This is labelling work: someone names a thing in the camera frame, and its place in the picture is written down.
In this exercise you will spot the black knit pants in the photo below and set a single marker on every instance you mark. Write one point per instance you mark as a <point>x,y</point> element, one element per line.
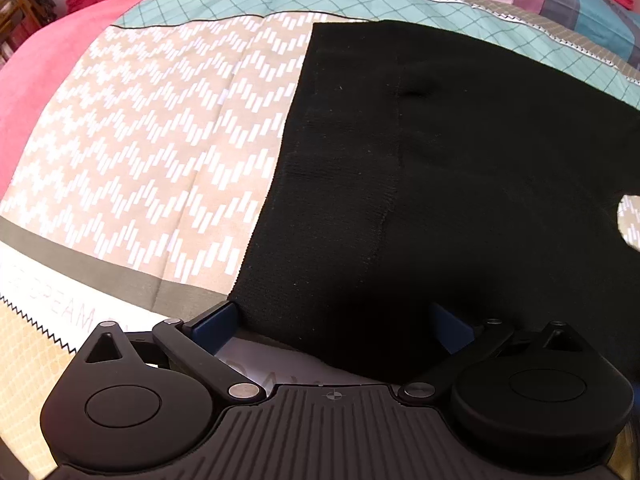
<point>423,171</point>

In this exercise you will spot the blue grey striped pillow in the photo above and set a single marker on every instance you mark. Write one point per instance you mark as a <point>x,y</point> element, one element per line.
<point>604,22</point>

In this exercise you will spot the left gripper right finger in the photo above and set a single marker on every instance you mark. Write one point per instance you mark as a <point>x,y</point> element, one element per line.
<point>461,346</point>

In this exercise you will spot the pink bed sheet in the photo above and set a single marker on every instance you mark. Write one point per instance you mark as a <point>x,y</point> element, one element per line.
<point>36,70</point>

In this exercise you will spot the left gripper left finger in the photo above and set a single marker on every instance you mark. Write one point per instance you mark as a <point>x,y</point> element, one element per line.
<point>191,347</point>

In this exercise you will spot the wooden shelf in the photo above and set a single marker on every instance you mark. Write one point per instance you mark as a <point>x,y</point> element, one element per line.
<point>18,22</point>

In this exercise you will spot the patterned zigzag quilt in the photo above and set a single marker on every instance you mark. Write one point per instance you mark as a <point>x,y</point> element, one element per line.
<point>143,178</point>

